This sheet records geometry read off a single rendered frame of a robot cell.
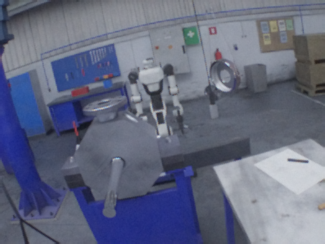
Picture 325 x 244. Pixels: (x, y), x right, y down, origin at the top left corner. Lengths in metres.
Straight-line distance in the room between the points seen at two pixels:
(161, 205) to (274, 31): 6.30
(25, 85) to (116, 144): 5.69
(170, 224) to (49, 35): 6.16
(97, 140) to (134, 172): 0.28
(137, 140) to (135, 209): 0.48
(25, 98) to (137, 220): 5.73
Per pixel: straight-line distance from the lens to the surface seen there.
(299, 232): 1.15
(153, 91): 3.04
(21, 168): 3.35
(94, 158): 1.49
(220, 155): 1.97
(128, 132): 1.41
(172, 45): 6.27
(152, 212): 1.69
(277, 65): 7.43
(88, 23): 6.84
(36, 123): 7.09
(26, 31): 7.52
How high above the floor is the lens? 1.69
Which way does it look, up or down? 18 degrees down
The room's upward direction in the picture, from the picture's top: 12 degrees counter-clockwise
